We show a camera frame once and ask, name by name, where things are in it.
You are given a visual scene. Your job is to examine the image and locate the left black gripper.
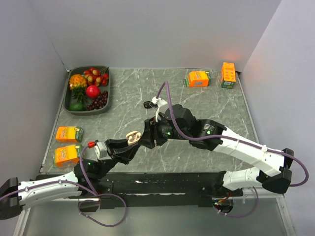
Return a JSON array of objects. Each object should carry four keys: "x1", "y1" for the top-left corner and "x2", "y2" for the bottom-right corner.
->
[{"x1": 94, "y1": 136, "x2": 140, "y2": 179}]

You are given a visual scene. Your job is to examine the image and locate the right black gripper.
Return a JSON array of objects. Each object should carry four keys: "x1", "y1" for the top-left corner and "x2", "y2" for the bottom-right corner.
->
[{"x1": 137, "y1": 112, "x2": 190, "y2": 149}]

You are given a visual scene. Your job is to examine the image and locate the beige earbud charging case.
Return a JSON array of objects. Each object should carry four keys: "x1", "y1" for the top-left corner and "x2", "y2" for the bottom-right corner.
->
[{"x1": 126, "y1": 131, "x2": 141, "y2": 146}]

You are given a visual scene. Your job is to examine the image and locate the black earbud charging case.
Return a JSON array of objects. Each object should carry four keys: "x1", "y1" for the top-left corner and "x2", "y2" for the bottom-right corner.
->
[{"x1": 143, "y1": 101, "x2": 152, "y2": 109}]

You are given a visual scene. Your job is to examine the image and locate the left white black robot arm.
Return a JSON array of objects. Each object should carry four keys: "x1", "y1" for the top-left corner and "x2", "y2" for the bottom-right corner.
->
[{"x1": 0, "y1": 139, "x2": 140, "y2": 220}]

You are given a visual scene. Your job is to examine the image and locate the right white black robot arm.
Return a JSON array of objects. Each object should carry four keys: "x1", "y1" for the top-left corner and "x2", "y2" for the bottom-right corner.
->
[{"x1": 138, "y1": 104, "x2": 293, "y2": 196}]

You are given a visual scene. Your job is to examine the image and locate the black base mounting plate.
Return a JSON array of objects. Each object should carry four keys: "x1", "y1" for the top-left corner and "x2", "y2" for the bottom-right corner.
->
[{"x1": 67, "y1": 172, "x2": 249, "y2": 209}]

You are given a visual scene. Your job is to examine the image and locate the orange box lower left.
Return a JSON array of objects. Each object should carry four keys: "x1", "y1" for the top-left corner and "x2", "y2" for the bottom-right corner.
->
[{"x1": 54, "y1": 144, "x2": 83, "y2": 168}]

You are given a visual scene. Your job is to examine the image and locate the orange box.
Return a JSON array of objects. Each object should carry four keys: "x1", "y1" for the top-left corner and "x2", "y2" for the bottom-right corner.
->
[
  {"x1": 55, "y1": 126, "x2": 84, "y2": 143},
  {"x1": 54, "y1": 144, "x2": 83, "y2": 168},
  {"x1": 183, "y1": 71, "x2": 211, "y2": 88}
]

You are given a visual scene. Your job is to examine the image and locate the dark purple grape bunch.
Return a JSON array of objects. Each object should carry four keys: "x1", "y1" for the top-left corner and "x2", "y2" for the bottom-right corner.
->
[{"x1": 87, "y1": 91, "x2": 108, "y2": 111}]

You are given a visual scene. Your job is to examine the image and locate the orange box upper left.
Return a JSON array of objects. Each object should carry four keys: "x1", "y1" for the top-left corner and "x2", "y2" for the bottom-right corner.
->
[{"x1": 55, "y1": 126, "x2": 84, "y2": 143}]

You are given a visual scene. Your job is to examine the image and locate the green toy avocado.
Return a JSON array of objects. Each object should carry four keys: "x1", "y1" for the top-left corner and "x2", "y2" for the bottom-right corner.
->
[{"x1": 68, "y1": 102, "x2": 85, "y2": 112}]

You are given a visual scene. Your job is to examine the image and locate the red toy apple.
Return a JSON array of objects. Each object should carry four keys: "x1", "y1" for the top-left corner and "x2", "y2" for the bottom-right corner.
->
[{"x1": 86, "y1": 85, "x2": 100, "y2": 99}]

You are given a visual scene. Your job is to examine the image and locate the dark green fruit tray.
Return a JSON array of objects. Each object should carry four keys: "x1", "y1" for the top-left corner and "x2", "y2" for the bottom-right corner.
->
[{"x1": 63, "y1": 65, "x2": 111, "y2": 116}]

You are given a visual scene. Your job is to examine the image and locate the red yellow cherry bunch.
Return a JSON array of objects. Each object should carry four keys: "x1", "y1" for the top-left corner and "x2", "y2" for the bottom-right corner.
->
[{"x1": 83, "y1": 67, "x2": 109, "y2": 87}]

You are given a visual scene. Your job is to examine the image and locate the orange yellow toy pineapple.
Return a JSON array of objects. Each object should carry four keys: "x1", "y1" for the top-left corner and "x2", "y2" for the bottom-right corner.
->
[{"x1": 68, "y1": 74, "x2": 87, "y2": 103}]

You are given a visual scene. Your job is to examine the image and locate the orange box top centre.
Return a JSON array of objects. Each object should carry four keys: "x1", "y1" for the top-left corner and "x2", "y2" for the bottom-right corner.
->
[{"x1": 183, "y1": 71, "x2": 211, "y2": 88}]

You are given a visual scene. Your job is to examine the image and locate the orange green carton upright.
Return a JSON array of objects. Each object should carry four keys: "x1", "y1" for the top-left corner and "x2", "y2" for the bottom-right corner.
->
[{"x1": 220, "y1": 62, "x2": 236, "y2": 89}]

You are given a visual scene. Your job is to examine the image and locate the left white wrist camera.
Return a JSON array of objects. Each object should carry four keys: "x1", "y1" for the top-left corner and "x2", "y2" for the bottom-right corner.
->
[{"x1": 88, "y1": 140, "x2": 107, "y2": 160}]

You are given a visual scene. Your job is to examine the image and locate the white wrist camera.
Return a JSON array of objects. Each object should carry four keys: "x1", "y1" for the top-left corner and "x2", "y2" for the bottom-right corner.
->
[
  {"x1": 151, "y1": 97, "x2": 169, "y2": 121},
  {"x1": 88, "y1": 140, "x2": 107, "y2": 160}
]

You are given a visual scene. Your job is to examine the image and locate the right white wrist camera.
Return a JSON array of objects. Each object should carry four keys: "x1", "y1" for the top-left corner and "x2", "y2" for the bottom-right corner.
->
[{"x1": 151, "y1": 97, "x2": 169, "y2": 121}]

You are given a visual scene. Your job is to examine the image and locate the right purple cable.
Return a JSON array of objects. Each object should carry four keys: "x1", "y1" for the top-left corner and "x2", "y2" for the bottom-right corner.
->
[{"x1": 155, "y1": 80, "x2": 310, "y2": 218}]

